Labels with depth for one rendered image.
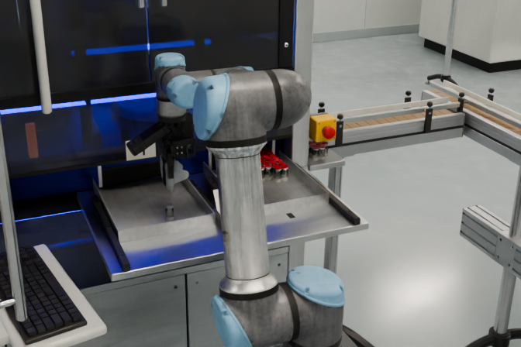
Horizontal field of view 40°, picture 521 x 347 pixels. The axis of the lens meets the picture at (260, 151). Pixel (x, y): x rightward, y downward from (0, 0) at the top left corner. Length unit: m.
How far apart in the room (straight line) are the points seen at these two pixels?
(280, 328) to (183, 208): 0.70
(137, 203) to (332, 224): 0.55
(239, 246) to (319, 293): 0.19
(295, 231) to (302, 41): 0.58
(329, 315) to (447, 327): 1.73
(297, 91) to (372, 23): 6.46
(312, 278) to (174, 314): 0.98
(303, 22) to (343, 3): 5.43
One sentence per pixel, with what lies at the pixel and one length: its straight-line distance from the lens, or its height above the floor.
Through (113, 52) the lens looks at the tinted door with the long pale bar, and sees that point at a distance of 1.99.
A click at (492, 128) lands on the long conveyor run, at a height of 0.92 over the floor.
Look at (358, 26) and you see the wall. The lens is 7.72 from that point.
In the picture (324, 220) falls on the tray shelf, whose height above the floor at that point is 0.88.
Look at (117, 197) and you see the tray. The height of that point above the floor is 0.88.
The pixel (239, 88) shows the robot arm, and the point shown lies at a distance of 1.31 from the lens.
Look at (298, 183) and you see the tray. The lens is 2.18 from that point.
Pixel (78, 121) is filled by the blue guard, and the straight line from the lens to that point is 2.01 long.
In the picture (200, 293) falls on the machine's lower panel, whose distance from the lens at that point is 2.36.
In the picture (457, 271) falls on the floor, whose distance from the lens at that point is 3.54.
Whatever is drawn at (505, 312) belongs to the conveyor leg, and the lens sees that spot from 2.88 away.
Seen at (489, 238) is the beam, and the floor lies 0.50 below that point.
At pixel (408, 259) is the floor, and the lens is 3.58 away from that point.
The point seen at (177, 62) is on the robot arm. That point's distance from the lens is 1.79.
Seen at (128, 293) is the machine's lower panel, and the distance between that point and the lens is 2.28.
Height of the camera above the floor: 1.80
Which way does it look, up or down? 23 degrees down
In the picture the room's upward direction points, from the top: 1 degrees clockwise
